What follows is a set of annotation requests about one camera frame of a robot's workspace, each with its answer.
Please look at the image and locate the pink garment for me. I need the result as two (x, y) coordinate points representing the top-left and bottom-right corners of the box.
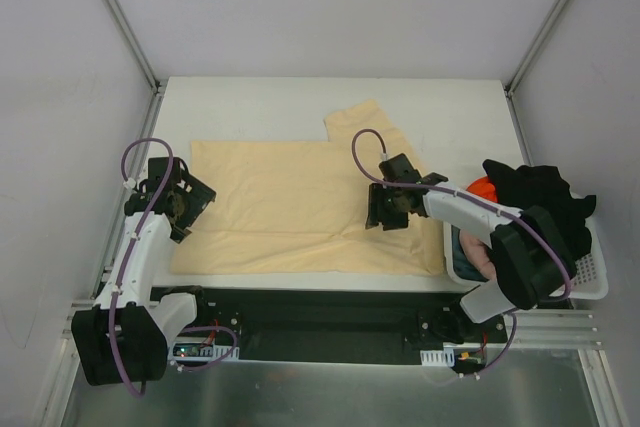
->
(459, 231), (496, 280)

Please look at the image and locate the left white cable duct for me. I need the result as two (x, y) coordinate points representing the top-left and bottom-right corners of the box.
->
(168, 343), (240, 363)

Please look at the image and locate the right white cable duct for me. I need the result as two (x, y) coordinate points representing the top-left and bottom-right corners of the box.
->
(420, 348), (455, 368)

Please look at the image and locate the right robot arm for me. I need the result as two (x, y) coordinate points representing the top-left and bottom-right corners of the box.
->
(367, 154), (575, 342)

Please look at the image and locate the white cable duct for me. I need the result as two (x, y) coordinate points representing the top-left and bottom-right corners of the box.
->
(420, 348), (455, 368)
(168, 343), (240, 363)

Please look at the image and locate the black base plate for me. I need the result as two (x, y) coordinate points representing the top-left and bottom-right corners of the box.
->
(151, 286), (507, 365)

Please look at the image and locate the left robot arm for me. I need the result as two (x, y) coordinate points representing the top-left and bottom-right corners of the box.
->
(71, 157), (216, 386)

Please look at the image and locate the aluminium frame post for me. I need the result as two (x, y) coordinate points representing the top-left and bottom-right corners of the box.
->
(74, 0), (169, 96)
(503, 0), (604, 96)

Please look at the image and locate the orange t shirt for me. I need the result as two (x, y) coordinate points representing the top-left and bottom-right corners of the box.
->
(467, 176), (498, 203)

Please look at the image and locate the black t shirt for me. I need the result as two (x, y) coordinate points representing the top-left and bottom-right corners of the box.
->
(482, 159), (597, 260)

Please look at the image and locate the right aluminium frame post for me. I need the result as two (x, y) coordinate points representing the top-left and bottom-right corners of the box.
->
(503, 0), (604, 96)

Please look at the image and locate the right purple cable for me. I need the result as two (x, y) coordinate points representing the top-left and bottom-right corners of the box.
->
(351, 127), (574, 383)

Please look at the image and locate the left aluminium frame post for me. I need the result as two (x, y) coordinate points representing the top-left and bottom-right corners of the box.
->
(74, 0), (169, 96)

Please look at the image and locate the blue garment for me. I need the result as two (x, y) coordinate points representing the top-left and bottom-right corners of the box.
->
(451, 227), (487, 282)

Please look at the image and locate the cream yellow t shirt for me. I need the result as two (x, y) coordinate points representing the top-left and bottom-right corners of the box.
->
(170, 100), (445, 276)

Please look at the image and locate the white laundry basket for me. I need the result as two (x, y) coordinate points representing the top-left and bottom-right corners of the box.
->
(424, 188), (608, 308)

